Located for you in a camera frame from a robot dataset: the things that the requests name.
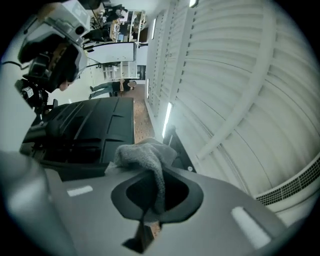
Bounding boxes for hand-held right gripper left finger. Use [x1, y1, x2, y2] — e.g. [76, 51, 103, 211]
[0, 150, 156, 256]

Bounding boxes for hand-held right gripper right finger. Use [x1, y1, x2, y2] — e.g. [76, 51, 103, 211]
[147, 166, 289, 256]

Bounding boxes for grey cloth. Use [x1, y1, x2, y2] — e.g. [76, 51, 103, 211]
[104, 136, 178, 224]

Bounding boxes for large black television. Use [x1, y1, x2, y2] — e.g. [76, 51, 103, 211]
[19, 96, 136, 181]

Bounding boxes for white ceiling vent grille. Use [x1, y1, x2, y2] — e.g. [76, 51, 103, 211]
[254, 157, 320, 206]

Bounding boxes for white shelving unit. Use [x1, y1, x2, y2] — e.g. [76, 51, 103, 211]
[101, 61, 138, 81]

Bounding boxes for wooden shelving unit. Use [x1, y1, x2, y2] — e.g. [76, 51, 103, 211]
[109, 9, 148, 43]

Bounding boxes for head-mounted camera rig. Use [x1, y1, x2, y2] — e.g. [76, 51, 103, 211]
[18, 0, 91, 92]

